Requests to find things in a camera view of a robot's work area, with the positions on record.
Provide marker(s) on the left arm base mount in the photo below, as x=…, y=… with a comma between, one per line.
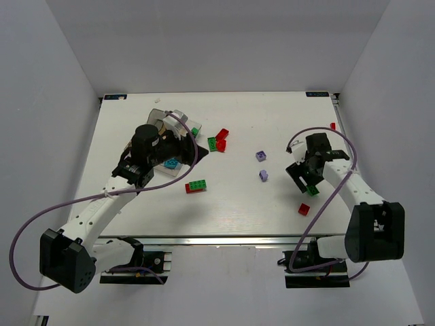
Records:
x=146, y=267

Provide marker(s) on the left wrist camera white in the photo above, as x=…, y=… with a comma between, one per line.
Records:
x=175, y=122

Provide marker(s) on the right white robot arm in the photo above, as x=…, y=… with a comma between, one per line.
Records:
x=376, y=227

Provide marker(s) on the cyan 2x4 lego brick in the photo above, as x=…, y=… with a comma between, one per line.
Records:
x=171, y=164

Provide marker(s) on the smoky grey plastic container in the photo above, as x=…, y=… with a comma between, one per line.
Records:
x=153, y=117

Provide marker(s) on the left blue corner label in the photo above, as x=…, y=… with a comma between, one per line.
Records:
x=115, y=97

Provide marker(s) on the clear plastic container upper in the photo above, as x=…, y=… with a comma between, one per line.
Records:
x=192, y=124

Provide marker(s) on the red lego under green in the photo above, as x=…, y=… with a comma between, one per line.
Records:
x=189, y=190

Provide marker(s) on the purple lego brick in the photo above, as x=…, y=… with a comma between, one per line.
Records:
x=263, y=175
x=260, y=156

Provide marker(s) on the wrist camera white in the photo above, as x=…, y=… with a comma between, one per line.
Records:
x=298, y=150
x=175, y=122

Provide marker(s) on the green 2x4 lego on red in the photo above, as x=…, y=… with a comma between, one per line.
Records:
x=198, y=184

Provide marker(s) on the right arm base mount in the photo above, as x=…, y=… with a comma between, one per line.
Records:
x=321, y=274

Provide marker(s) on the clear plastic container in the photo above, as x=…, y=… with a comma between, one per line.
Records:
x=192, y=124
x=170, y=172

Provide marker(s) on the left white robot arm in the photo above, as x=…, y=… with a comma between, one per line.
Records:
x=70, y=256

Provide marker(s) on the right blue corner label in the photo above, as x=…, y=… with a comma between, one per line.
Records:
x=316, y=94

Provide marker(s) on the green sloped lego brick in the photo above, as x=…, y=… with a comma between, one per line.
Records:
x=195, y=131

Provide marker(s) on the red square lego brick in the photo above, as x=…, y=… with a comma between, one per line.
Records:
x=304, y=209

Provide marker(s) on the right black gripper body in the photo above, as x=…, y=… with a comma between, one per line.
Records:
x=298, y=173

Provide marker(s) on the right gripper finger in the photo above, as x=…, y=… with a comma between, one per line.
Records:
x=296, y=172
x=313, y=180

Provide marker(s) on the clear plastic container lower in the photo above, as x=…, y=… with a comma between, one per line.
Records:
x=170, y=172

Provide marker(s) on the red round lego piece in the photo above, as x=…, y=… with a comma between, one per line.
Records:
x=221, y=145

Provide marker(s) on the green 2x4 lego flat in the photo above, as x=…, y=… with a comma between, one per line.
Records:
x=212, y=144

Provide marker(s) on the red 2x4 lego brick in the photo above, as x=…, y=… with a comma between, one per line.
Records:
x=222, y=134

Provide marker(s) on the blue corner label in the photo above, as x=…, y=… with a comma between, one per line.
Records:
x=316, y=94
x=115, y=97

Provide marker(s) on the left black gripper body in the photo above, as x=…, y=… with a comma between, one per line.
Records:
x=187, y=147

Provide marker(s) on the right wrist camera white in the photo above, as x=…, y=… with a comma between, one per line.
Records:
x=298, y=150

